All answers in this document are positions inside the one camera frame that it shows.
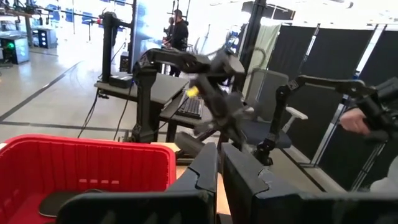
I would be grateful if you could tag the black computer tower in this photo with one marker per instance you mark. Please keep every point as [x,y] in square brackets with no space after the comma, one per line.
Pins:
[47,39]

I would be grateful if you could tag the black desk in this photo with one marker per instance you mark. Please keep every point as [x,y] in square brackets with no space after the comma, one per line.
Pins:
[161,87]

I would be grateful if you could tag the red plastic bin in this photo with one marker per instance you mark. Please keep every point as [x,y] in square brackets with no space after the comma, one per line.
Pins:
[93,161]

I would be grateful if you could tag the small black box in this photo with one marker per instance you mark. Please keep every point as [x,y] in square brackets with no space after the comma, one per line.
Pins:
[120,81]

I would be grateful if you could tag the computer monitor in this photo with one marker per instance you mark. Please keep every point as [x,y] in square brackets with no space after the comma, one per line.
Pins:
[146,25]

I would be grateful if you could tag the grey office chair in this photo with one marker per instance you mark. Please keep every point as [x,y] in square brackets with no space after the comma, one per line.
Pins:
[264,93]

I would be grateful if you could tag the black aluminium side frame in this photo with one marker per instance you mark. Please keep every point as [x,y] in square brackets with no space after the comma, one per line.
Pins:
[253,37]

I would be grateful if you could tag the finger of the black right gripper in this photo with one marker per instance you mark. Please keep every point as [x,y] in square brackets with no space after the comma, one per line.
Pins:
[227,137]
[241,137]

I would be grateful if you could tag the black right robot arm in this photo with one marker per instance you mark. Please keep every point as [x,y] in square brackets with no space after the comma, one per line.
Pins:
[144,93]

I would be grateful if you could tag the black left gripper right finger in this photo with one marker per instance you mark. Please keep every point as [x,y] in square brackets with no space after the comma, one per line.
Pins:
[248,199]

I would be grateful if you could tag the lit computer tower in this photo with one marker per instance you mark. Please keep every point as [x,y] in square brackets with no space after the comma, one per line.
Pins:
[15,51]

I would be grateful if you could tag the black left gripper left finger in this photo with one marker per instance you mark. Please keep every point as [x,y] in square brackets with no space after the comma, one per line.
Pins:
[186,205]

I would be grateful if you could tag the shelf with blue bins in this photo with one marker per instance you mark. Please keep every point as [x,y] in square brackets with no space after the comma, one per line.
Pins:
[68,15]

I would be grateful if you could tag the person's right hand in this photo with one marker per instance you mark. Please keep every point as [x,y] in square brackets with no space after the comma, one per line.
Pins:
[351,121]

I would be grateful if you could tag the black keyboard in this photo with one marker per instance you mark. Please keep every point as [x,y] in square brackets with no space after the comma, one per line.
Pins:
[189,107]

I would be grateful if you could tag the black column stand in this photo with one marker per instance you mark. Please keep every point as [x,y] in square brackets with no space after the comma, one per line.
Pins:
[107,46]

